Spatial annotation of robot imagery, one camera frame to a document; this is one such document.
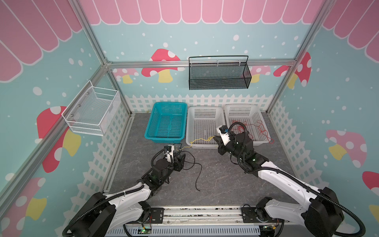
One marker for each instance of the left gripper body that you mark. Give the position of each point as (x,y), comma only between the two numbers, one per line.
(177,166)

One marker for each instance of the middle white plastic basket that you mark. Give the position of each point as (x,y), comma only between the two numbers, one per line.
(202,124)

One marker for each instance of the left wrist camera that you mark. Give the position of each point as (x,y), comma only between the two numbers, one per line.
(169,153)

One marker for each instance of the black wire mesh wall basket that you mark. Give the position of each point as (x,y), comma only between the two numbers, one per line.
(219,72)

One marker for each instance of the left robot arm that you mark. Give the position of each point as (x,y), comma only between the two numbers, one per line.
(103,213)

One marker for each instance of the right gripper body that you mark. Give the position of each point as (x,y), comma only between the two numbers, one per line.
(222,145)

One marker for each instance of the teal plastic basket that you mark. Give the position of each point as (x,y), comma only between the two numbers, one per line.
(167,123)

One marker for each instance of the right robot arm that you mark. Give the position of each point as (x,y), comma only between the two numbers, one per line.
(317,209)

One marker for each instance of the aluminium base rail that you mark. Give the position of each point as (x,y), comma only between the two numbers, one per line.
(199,221)

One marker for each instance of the white wire mesh wall basket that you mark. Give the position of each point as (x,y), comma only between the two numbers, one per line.
(92,111)

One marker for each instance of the white plastic basket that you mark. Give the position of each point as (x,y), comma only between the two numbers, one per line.
(251,117)
(202,124)

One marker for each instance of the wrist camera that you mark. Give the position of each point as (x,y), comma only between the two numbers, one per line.
(169,153)
(223,131)

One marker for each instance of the right white plastic basket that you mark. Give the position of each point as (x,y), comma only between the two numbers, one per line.
(251,117)

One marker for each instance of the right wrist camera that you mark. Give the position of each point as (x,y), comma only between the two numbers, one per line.
(223,131)

